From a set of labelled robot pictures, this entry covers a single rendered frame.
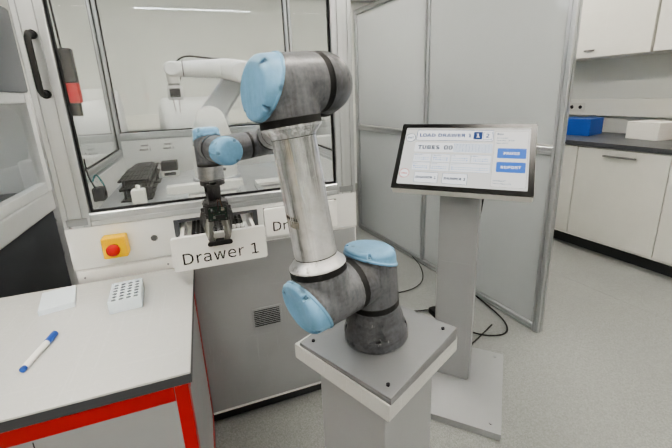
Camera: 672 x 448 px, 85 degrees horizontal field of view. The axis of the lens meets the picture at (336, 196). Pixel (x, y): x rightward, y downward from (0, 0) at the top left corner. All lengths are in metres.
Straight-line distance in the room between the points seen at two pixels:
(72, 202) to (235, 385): 0.95
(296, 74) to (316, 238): 0.29
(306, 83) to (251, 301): 1.08
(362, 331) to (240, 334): 0.85
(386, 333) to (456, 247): 0.86
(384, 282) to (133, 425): 0.63
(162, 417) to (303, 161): 0.67
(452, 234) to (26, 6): 1.61
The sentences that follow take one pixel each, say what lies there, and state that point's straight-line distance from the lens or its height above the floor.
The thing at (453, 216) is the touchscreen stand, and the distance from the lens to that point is 1.62.
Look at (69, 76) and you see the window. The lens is 1.42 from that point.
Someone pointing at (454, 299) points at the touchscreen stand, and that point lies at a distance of 1.77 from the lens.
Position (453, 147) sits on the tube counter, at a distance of 1.57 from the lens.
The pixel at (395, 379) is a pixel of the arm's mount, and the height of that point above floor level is 0.78.
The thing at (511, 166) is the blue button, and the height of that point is 1.05.
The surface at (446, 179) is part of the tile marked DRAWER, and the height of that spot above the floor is 1.00.
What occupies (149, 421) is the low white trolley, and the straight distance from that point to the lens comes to 1.05.
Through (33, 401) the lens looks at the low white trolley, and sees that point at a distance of 1.05.
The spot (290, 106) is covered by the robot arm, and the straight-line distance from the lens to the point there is 0.65.
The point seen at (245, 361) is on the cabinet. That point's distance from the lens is 1.72.
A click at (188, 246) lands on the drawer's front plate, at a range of 1.24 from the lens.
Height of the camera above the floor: 1.34
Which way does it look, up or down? 15 degrees down
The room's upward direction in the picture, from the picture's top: 2 degrees counter-clockwise
